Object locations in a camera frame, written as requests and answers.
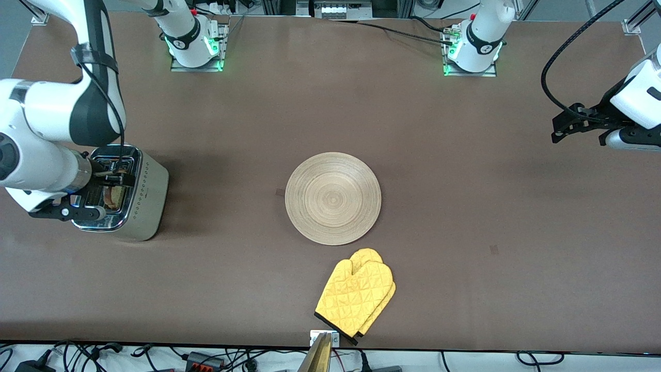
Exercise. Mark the small white metal bracket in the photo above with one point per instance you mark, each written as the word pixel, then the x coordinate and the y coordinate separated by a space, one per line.
pixel 335 338

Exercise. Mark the black power adapter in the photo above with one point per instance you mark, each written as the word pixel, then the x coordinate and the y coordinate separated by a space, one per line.
pixel 33 367

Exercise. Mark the round wooden plate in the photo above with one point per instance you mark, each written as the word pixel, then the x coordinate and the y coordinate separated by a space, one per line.
pixel 333 199

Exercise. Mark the aluminium frame profile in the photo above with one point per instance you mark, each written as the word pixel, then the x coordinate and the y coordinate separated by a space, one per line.
pixel 37 15
pixel 638 21

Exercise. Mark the brass camera mount post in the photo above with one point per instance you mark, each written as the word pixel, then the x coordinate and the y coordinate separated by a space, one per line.
pixel 317 357

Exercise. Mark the yellow quilted oven mitt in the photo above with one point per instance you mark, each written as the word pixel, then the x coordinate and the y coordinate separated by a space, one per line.
pixel 367 256
pixel 351 299

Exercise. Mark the white power strip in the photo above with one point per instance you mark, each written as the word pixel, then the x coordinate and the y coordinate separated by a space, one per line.
pixel 335 9

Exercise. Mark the brown bread slice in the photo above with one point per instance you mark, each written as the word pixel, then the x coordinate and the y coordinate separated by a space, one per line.
pixel 114 196

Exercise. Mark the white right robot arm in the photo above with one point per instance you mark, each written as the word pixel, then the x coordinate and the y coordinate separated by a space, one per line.
pixel 41 111

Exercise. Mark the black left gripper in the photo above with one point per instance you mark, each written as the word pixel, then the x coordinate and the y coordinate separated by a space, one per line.
pixel 603 110

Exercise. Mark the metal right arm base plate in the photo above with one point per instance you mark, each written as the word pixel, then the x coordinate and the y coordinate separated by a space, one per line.
pixel 178 67

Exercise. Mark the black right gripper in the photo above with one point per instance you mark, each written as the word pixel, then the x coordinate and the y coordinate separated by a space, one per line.
pixel 99 167

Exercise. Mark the black box orange connectors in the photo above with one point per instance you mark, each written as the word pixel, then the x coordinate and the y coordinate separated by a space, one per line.
pixel 204 360

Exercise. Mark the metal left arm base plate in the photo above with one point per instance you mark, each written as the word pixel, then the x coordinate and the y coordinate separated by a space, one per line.
pixel 490 72

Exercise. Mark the silver two-slot toaster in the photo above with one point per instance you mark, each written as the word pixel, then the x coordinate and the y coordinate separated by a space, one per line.
pixel 150 201

